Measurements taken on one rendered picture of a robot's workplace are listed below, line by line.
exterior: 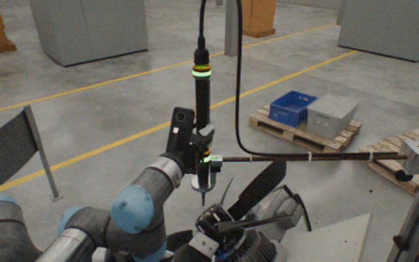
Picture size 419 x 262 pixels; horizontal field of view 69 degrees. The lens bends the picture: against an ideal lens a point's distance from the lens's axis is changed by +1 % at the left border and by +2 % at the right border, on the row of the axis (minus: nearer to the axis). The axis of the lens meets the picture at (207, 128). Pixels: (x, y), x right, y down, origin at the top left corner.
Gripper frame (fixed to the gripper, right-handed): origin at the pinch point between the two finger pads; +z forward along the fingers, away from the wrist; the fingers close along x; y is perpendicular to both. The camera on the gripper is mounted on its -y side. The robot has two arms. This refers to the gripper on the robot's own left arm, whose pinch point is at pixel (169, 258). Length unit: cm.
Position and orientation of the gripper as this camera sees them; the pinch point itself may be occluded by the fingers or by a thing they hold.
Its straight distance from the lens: 108.8
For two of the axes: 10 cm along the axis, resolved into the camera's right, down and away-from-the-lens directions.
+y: -0.6, -4.1, 9.1
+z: 10.0, -0.3, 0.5
